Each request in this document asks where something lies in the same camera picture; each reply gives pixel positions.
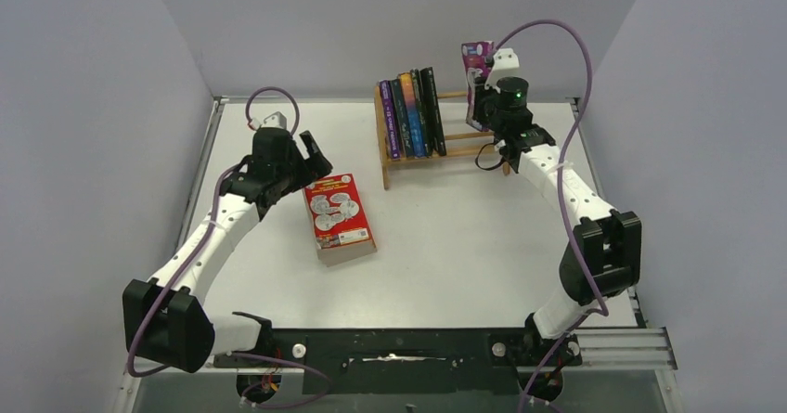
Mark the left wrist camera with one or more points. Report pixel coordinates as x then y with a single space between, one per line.
274 120

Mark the Jane Eyre book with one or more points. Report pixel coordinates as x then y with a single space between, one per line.
412 113

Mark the black Moon and Sixpence book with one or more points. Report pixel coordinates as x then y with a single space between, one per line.
430 100

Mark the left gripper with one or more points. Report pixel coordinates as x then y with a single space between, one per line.
316 166

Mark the wooden book rack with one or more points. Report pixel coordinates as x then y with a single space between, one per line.
457 145

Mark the Little Women book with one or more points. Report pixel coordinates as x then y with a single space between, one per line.
402 119

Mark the purple comic book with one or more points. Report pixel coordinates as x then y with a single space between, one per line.
389 117

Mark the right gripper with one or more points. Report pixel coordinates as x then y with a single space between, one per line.
481 102

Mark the dark green book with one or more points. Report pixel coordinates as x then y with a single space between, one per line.
424 118

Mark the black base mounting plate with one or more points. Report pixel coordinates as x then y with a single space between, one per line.
410 361

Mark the lower stack of books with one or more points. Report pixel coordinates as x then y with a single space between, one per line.
335 253

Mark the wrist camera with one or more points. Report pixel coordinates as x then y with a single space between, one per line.
504 63
274 120

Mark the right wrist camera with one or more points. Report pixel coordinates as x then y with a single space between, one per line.
504 63

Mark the magenta Treehouse book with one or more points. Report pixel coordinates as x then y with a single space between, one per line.
474 56

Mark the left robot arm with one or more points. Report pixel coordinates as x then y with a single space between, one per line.
165 323

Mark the red Treehouse book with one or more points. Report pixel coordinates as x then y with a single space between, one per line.
337 212

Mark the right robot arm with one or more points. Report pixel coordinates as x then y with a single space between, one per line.
602 257

